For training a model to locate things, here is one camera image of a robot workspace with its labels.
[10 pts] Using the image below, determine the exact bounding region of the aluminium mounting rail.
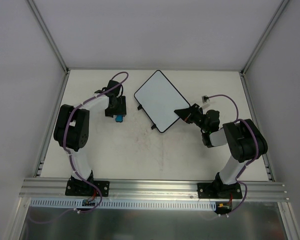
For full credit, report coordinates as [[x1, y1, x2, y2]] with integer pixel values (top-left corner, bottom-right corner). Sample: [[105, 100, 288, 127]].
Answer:
[[18, 177, 290, 202]]

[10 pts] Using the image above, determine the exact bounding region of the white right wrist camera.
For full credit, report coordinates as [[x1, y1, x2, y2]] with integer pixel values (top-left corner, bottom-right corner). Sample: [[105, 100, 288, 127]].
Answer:
[[200, 95, 210, 109]]

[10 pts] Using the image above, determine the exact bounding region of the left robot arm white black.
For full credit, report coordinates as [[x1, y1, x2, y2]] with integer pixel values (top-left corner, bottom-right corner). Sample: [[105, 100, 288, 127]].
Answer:
[[53, 80, 127, 196]]

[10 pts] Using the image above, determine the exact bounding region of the white board with black frame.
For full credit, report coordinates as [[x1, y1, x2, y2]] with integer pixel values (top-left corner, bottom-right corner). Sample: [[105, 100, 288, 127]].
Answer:
[[134, 70, 190, 133]]

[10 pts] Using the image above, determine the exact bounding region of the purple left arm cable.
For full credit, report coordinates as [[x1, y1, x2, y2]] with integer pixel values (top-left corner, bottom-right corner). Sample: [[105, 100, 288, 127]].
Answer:
[[29, 71, 130, 225]]

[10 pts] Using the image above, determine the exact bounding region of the right aluminium frame post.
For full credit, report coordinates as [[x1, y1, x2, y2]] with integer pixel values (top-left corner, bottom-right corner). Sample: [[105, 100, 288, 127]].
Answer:
[[240, 0, 291, 75]]

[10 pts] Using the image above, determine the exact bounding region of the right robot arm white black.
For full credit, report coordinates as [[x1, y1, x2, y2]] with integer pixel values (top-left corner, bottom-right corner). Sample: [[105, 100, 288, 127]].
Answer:
[[174, 104, 268, 200]]

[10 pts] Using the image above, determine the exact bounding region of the aluminium frame post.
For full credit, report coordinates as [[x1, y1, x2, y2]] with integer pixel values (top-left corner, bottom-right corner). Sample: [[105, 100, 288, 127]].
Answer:
[[240, 0, 291, 75], [26, 0, 69, 73]]

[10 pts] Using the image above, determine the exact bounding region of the white slotted cable duct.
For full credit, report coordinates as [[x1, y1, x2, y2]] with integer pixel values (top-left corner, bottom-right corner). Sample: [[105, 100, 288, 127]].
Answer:
[[29, 197, 217, 211]]

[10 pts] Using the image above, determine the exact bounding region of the left aluminium frame post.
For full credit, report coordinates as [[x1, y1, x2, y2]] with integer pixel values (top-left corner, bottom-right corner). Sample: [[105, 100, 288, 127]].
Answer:
[[26, 0, 69, 73]]

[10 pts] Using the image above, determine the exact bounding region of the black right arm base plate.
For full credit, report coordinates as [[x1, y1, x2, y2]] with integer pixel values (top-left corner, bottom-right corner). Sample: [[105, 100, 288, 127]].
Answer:
[[197, 182, 243, 200]]

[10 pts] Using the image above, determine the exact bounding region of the blue whiteboard eraser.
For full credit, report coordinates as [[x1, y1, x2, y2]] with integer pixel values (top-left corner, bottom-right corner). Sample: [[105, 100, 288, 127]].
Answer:
[[115, 115, 124, 123]]

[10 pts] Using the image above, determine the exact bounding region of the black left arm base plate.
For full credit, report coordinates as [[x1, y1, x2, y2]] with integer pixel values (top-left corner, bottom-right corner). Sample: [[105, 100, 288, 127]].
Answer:
[[65, 179, 110, 197]]

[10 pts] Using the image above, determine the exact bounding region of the aluminium table edge profile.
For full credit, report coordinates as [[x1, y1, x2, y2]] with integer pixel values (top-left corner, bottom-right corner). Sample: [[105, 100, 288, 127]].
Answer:
[[31, 70, 70, 178], [239, 72, 275, 182]]

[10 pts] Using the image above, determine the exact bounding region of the left aluminium table edge profile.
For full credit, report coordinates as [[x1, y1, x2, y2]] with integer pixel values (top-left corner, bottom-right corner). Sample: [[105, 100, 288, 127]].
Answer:
[[31, 70, 70, 178]]

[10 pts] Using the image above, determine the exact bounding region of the right aluminium table edge profile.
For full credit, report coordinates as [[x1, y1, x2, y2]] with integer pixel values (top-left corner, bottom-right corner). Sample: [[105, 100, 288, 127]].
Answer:
[[239, 72, 275, 182]]

